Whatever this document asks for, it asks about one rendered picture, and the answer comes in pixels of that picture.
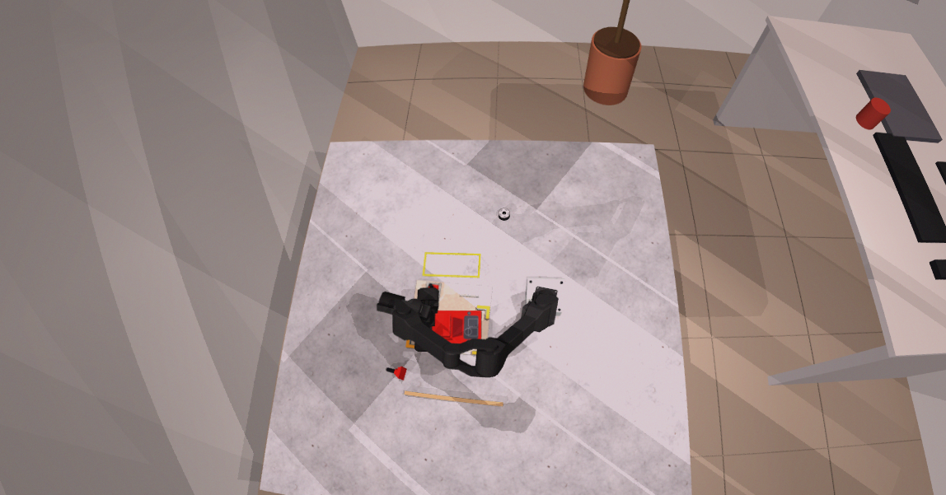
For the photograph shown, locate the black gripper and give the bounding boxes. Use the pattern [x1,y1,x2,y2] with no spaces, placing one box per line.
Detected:
[414,287,439,352]

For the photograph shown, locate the red car hood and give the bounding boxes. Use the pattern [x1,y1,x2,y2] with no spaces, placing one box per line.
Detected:
[432,314,451,338]

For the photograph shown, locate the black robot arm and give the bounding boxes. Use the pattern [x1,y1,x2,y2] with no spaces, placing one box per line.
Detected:
[377,287,559,378]

